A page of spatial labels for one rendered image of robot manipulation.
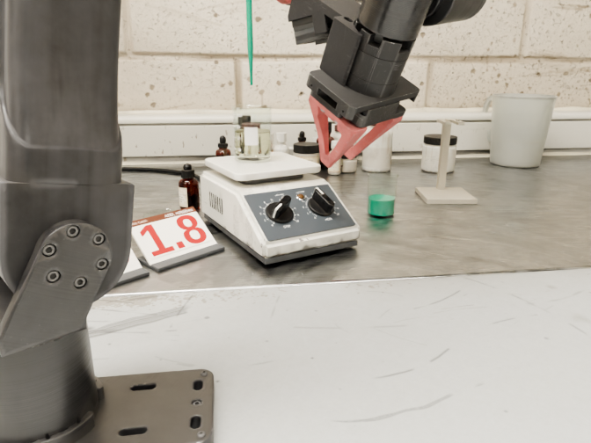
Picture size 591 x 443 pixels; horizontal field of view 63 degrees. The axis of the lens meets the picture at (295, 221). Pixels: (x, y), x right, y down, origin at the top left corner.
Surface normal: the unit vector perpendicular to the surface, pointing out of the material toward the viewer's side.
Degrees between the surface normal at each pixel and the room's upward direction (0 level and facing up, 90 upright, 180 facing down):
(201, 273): 0
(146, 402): 0
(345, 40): 98
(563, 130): 90
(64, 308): 90
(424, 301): 0
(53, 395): 90
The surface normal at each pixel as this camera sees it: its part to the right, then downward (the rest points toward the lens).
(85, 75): 0.72, 0.14
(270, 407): 0.00, -0.95
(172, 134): 0.15, 0.31
